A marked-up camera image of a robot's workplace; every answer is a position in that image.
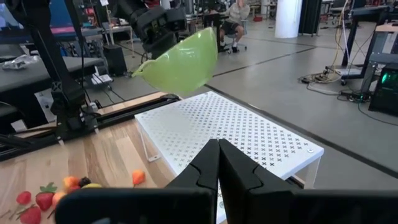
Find white paper sheet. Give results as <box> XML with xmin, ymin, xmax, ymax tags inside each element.
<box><xmin>34</xmin><ymin>90</ymin><xmax>58</xmax><ymax>124</ymax></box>

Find white perforated shelf riser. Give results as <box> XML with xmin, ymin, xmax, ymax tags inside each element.
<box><xmin>134</xmin><ymin>90</ymin><xmax>325</xmax><ymax>224</ymax></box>

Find computer tower green light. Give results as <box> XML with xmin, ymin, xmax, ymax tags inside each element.
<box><xmin>368</xmin><ymin>62</ymin><xmax>398</xmax><ymax>116</ymax></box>

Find orange plastic peach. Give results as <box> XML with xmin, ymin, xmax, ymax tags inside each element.
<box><xmin>63</xmin><ymin>175</ymin><xmax>80</xmax><ymax>189</ymax></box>
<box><xmin>52</xmin><ymin>191</ymin><xmax>67</xmax><ymax>208</ymax></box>

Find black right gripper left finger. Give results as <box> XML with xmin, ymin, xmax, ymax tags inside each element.
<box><xmin>55</xmin><ymin>139</ymin><xmax>220</xmax><ymax>224</ymax></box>

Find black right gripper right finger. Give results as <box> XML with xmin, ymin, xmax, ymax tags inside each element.
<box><xmin>218</xmin><ymin>139</ymin><xmax>398</xmax><ymax>224</ymax></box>

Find white round column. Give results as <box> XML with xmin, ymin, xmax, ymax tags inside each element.
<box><xmin>274</xmin><ymin>0</ymin><xmax>303</xmax><ymax>39</ymax></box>

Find green colander bowl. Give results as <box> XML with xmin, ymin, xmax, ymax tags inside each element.
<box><xmin>132</xmin><ymin>27</ymin><xmax>218</xmax><ymax>94</ymax></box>

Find person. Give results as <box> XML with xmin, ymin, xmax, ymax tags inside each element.
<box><xmin>217</xmin><ymin>0</ymin><xmax>251</xmax><ymax>54</ymax></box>

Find computer monitor blue screen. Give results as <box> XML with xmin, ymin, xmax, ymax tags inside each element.
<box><xmin>0</xmin><ymin>0</ymin><xmax>75</xmax><ymax>35</ymax></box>

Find white power strip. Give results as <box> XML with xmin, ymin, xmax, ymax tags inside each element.
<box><xmin>91</xmin><ymin>73</ymin><xmax>113</xmax><ymax>86</ymax></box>

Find red plastic strawberry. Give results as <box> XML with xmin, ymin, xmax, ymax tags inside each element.
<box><xmin>35</xmin><ymin>182</ymin><xmax>58</xmax><ymax>212</ymax></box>
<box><xmin>16</xmin><ymin>190</ymin><xmax>32</xmax><ymax>206</ymax></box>
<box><xmin>19</xmin><ymin>205</ymin><xmax>42</xmax><ymax>224</ymax></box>

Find black computer tower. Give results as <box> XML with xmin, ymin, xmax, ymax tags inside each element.
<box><xmin>103</xmin><ymin>44</ymin><xmax>127</xmax><ymax>77</ymax></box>

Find yellow hanging cable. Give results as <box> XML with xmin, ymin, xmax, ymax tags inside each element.
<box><xmin>329</xmin><ymin>0</ymin><xmax>351</xmax><ymax>80</ymax></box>

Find small orange fruit with stem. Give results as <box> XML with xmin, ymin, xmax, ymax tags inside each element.
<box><xmin>131</xmin><ymin>169</ymin><xmax>146</xmax><ymax>189</ymax></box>

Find grey office chair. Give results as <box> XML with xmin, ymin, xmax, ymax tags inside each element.
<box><xmin>225</xmin><ymin>18</ymin><xmax>249</xmax><ymax>53</ymax></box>

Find floor cable bundle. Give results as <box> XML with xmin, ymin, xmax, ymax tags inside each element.
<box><xmin>298</xmin><ymin>70</ymin><xmax>374</xmax><ymax>103</ymax></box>

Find black curtain panel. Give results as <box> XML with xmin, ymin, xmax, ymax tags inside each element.
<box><xmin>298</xmin><ymin>0</ymin><xmax>324</xmax><ymax>35</ymax></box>

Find black aluminium table frame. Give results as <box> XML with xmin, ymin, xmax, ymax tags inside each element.
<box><xmin>0</xmin><ymin>93</ymin><xmax>182</xmax><ymax>162</ymax></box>

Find crumpled clear plastic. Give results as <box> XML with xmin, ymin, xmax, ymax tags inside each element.
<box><xmin>1</xmin><ymin>54</ymin><xmax>40</xmax><ymax>71</ymax></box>

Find grey office desk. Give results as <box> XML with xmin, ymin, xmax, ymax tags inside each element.
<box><xmin>0</xmin><ymin>55</ymin><xmax>105</xmax><ymax>131</ymax></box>

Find small white table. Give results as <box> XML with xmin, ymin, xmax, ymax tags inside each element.
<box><xmin>101</xmin><ymin>24</ymin><xmax>135</xmax><ymax>58</ymax></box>

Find black standing desk frame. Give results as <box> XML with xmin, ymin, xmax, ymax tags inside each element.
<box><xmin>325</xmin><ymin>4</ymin><xmax>398</xmax><ymax>86</ymax></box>

